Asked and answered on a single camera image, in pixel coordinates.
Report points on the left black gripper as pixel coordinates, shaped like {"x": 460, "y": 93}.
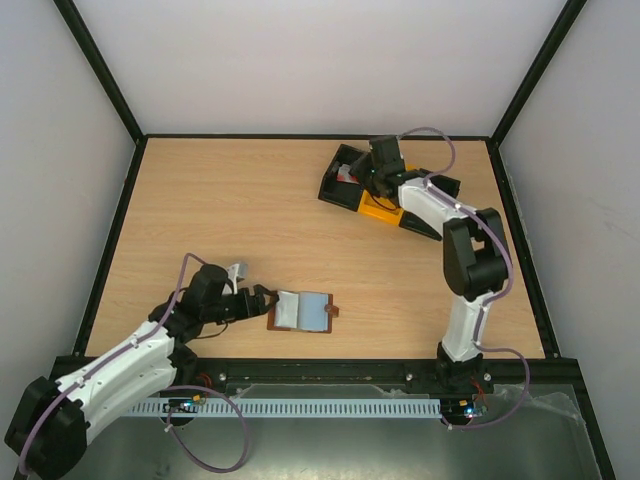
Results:
{"x": 251, "y": 307}

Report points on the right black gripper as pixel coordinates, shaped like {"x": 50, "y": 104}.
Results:
{"x": 362, "y": 167}

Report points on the red white card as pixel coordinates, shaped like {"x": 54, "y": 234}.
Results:
{"x": 343, "y": 175}

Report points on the brown leather card holder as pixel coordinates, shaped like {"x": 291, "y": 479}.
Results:
{"x": 310, "y": 312}

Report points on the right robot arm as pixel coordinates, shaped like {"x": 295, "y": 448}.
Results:
{"x": 477, "y": 265}

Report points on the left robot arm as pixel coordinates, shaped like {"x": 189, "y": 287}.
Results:
{"x": 57, "y": 419}

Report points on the black bin left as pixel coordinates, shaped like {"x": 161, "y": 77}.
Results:
{"x": 344, "y": 194}

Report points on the black bin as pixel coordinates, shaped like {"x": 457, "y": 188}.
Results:
{"x": 344, "y": 194}
{"x": 431, "y": 204}

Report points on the yellow bin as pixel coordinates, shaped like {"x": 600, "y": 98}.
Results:
{"x": 378, "y": 208}

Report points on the black bin right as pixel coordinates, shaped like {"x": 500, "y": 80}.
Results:
{"x": 431, "y": 204}

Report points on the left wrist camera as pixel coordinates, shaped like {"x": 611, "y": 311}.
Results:
{"x": 237, "y": 273}

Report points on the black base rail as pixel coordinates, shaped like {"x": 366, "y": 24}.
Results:
{"x": 410, "y": 376}

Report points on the blue slotted cable duct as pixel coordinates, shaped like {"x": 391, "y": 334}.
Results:
{"x": 290, "y": 408}

